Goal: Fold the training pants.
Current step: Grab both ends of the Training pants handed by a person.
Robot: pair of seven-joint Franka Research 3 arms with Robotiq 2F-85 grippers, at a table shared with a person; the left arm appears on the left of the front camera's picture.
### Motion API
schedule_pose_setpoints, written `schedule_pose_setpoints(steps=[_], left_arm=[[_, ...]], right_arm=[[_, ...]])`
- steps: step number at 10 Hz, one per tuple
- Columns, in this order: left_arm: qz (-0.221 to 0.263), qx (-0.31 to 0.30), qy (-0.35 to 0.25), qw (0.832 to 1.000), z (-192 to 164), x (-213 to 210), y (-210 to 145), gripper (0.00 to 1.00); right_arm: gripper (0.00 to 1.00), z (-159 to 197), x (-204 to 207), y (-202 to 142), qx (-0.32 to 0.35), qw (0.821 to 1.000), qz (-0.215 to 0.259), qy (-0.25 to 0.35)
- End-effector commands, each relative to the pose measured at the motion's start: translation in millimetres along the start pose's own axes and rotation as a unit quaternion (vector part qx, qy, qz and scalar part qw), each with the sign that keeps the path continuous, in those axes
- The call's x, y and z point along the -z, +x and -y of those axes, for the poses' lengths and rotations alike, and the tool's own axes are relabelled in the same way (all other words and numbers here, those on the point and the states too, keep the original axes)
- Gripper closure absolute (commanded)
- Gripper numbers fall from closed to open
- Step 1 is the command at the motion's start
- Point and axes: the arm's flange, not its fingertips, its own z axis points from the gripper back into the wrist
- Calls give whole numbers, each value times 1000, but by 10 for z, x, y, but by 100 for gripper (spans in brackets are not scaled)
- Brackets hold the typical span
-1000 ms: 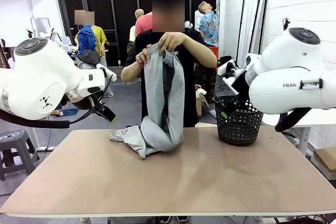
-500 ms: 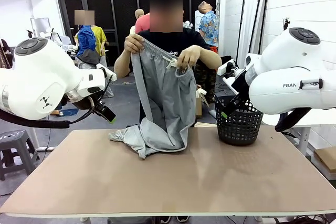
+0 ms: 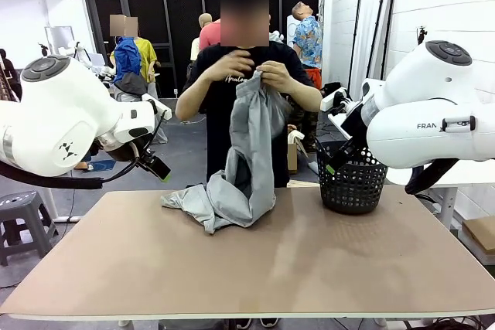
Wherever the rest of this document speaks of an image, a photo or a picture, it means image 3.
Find black left arm cable sleeve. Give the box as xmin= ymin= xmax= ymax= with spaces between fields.
xmin=0 ymin=151 xmax=155 ymax=191

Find grey training pants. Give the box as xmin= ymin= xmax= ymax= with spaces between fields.
xmin=160 ymin=69 xmax=293 ymax=235

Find black floor cables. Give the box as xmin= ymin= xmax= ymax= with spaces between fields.
xmin=435 ymin=315 xmax=495 ymax=330

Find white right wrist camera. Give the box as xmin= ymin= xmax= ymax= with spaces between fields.
xmin=319 ymin=88 xmax=355 ymax=141

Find person's right forearm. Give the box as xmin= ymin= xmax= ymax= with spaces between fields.
xmin=175 ymin=70 xmax=218 ymax=121

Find flat brown cardboard box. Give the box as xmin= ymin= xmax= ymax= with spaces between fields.
xmin=462 ymin=216 xmax=495 ymax=256

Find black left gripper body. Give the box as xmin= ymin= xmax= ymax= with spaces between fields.
xmin=110 ymin=139 xmax=156 ymax=168

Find person in black clothes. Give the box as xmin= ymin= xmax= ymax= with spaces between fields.
xmin=0 ymin=48 xmax=22 ymax=102

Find black perforated plastic basket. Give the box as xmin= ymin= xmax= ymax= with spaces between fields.
xmin=316 ymin=138 xmax=389 ymax=215

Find person's left forearm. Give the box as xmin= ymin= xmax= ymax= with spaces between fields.
xmin=284 ymin=80 xmax=324 ymax=113

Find grey plastic stool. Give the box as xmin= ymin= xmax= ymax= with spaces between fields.
xmin=0 ymin=190 xmax=60 ymax=267

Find white board panel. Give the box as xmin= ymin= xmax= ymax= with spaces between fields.
xmin=44 ymin=26 xmax=74 ymax=56

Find person in floral blue shirt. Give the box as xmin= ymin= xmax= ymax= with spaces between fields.
xmin=289 ymin=0 xmax=324 ymax=153

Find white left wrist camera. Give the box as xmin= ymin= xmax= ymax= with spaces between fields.
xmin=141 ymin=93 xmax=172 ymax=121

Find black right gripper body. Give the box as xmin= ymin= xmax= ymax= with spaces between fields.
xmin=340 ymin=103 xmax=369 ymax=156

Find white side table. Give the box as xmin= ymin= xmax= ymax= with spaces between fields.
xmin=386 ymin=159 xmax=495 ymax=230

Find person in red shirt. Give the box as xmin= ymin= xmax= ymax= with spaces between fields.
xmin=199 ymin=19 xmax=222 ymax=53

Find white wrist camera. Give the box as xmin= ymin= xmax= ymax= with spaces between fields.
xmin=319 ymin=88 xmax=355 ymax=141
xmin=141 ymin=93 xmax=172 ymax=121

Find person in black t-shirt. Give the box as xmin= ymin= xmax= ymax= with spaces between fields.
xmin=183 ymin=0 xmax=316 ymax=188

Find person's left hand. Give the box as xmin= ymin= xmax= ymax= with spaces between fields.
xmin=254 ymin=60 xmax=298 ymax=94

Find person's right hand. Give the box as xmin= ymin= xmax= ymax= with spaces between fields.
xmin=210 ymin=51 xmax=257 ymax=83

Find black backdrop stand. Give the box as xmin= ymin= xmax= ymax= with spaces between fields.
xmin=347 ymin=0 xmax=400 ymax=91

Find open brown cardboard box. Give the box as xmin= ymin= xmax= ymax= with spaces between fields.
xmin=286 ymin=128 xmax=310 ymax=175

